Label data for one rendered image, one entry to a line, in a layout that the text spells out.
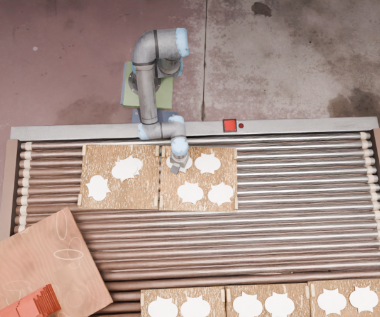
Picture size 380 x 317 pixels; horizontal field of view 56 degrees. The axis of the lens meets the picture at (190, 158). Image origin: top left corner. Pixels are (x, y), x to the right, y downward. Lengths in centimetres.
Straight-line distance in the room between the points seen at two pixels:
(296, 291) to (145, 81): 125
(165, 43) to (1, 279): 130
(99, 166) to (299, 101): 192
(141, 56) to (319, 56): 225
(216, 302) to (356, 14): 295
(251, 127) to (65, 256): 118
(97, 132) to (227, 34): 179
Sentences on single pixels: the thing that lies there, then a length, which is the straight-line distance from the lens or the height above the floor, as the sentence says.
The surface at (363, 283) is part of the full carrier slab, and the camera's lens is 211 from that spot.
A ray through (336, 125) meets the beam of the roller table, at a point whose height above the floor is 91.
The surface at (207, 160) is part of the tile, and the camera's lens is 194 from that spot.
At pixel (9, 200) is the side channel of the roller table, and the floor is 95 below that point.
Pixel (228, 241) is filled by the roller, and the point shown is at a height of 92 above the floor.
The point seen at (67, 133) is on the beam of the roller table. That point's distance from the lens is 210.
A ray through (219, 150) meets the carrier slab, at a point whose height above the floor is 94.
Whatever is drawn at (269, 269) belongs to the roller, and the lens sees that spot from 195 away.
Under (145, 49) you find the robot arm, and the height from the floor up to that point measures 151.
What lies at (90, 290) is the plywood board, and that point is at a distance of 182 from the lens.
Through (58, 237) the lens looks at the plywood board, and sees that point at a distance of 186.
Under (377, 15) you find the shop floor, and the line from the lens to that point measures 401.
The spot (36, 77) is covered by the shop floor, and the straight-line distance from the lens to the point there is 339.
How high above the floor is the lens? 281
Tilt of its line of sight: 75 degrees down
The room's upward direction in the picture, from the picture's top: 8 degrees clockwise
